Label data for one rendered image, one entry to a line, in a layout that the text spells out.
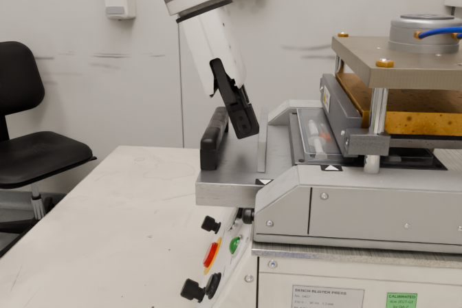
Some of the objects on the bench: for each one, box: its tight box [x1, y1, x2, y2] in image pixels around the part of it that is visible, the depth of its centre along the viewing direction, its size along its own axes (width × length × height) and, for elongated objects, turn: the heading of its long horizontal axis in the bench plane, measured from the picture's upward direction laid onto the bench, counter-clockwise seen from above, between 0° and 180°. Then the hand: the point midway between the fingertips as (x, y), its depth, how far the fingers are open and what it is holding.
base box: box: [212, 208, 462, 308], centre depth 57 cm, size 54×38×17 cm
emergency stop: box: [203, 242, 218, 268], centre depth 63 cm, size 2×4×4 cm, turn 174°
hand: (244, 121), depth 55 cm, fingers closed, pressing on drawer
